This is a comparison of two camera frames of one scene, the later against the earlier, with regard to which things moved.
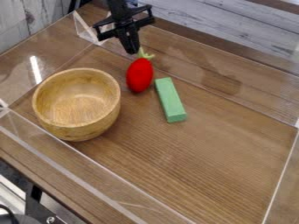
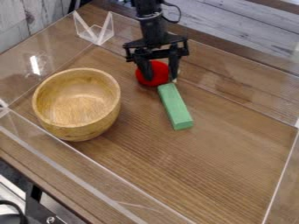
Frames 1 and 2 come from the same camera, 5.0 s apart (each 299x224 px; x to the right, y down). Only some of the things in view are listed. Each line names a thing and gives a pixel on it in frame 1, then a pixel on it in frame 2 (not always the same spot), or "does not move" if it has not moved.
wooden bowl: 76,101 does not move
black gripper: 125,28 to 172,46
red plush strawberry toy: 139,73 to 159,73
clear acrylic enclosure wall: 179,135 does not move
